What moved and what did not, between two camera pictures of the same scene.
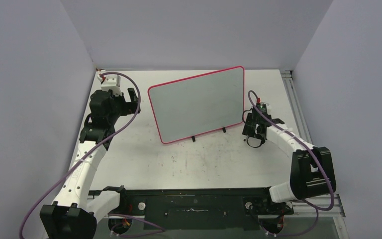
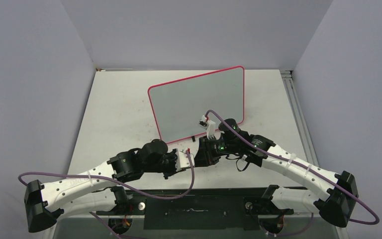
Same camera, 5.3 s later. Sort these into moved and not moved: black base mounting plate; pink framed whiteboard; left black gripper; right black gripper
Moved: left black gripper; right black gripper
Not moved: black base mounting plate; pink framed whiteboard
